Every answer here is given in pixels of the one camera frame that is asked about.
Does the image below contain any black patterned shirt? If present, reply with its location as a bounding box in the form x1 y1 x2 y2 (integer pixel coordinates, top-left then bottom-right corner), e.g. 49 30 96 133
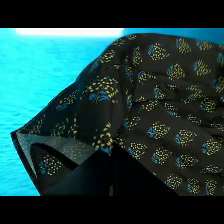
10 32 224 197

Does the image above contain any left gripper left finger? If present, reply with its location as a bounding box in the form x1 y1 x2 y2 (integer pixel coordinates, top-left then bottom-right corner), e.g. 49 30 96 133
42 148 113 197

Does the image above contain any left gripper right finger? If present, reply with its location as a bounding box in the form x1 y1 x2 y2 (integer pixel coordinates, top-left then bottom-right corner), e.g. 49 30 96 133
114 148 178 197

